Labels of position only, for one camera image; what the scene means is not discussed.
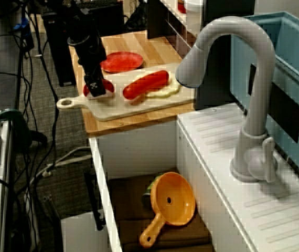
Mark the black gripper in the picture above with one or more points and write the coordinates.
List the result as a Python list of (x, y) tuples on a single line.
[(91, 55)]

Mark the red and white toy sushi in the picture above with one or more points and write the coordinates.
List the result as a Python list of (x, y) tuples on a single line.
[(109, 89)]

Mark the red toy sausage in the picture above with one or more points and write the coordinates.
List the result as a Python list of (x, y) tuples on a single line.
[(144, 84)]

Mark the red round plate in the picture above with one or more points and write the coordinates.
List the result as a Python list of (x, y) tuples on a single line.
[(123, 61)]

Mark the cream flower-shaped plate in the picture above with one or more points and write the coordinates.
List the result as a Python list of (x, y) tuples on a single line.
[(171, 89)]

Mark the black power adapter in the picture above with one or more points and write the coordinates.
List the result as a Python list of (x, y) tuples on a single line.
[(28, 39)]

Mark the blue plug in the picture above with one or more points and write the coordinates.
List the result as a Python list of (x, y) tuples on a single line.
[(21, 25)]

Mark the dark tile backsplash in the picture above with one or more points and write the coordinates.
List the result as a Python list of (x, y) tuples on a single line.
[(181, 39)]

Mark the green toy can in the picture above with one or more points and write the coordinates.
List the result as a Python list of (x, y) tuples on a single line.
[(148, 190)]

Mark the red condiment bottle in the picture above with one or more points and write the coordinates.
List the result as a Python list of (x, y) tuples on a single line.
[(181, 7)]

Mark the brown cloth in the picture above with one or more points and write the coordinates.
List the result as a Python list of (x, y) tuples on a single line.
[(128, 199)]

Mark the white cup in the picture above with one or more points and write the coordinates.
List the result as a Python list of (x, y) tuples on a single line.
[(194, 5)]

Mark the white toy sink unit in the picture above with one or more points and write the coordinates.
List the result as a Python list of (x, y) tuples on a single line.
[(207, 157)]

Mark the orange toy strainer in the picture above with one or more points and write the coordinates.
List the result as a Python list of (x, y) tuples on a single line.
[(173, 202)]

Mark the grey toy faucet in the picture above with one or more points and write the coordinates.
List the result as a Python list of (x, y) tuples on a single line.
[(265, 65)]

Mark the black tape strip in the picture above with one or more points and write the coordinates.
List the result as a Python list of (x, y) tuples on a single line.
[(286, 113)]

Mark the dark kitchen post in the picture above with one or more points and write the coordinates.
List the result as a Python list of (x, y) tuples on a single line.
[(158, 18), (212, 97)]

